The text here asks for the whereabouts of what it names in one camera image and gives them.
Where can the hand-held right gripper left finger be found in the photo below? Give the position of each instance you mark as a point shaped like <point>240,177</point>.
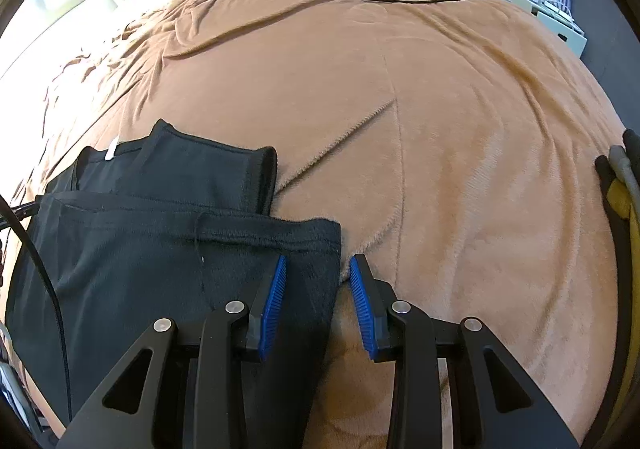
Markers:
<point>272,309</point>

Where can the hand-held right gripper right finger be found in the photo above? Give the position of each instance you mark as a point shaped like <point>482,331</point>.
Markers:
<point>361,309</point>

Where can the dark grey fleece pants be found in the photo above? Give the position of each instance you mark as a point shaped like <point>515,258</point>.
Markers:
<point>140,279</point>

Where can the stack of folded clothes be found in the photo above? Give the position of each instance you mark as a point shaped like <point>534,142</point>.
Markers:
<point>622,194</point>

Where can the brown fleece blanket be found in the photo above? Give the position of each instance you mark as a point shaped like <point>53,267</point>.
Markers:
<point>425,139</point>

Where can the white storage box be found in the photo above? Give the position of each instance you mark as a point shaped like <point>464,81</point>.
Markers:
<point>565,36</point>

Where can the white bed sheet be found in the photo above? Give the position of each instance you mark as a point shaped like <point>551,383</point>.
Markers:
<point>55,36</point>

